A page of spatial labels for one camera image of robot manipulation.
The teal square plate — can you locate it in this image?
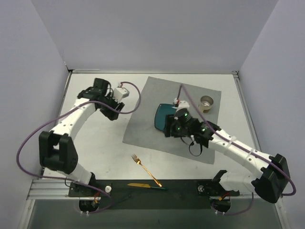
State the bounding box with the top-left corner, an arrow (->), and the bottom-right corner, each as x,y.
154,104 -> 176,132

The grey cloth placemat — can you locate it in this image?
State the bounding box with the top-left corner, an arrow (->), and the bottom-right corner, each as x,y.
123,77 -> 215,164

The white steel cup brown band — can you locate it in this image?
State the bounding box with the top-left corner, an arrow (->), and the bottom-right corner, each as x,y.
198,95 -> 214,113

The gold fork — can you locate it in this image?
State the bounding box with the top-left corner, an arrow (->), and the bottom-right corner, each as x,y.
132,154 -> 163,187

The gold knife teal handle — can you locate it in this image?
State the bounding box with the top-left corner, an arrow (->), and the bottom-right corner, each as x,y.
127,183 -> 168,191

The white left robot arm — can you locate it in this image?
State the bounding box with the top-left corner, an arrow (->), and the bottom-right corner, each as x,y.
39,78 -> 129,196

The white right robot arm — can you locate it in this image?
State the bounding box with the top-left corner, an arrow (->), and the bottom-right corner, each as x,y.
164,112 -> 290,203

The black front mat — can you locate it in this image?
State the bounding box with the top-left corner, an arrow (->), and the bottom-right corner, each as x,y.
68,179 -> 230,211

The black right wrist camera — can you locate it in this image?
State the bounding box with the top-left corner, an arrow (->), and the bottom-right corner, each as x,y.
174,101 -> 190,120

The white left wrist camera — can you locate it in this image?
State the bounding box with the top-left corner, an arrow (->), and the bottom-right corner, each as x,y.
112,87 -> 130,102

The aluminium front rail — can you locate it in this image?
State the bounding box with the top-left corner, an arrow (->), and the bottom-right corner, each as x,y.
26,177 -> 284,201

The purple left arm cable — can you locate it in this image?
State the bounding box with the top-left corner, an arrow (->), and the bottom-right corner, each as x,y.
16,81 -> 142,213

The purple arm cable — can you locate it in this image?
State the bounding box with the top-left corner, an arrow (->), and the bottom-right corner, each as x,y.
178,83 -> 296,215
16,81 -> 142,213

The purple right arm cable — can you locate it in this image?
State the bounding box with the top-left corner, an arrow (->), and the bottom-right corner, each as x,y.
178,83 -> 296,215

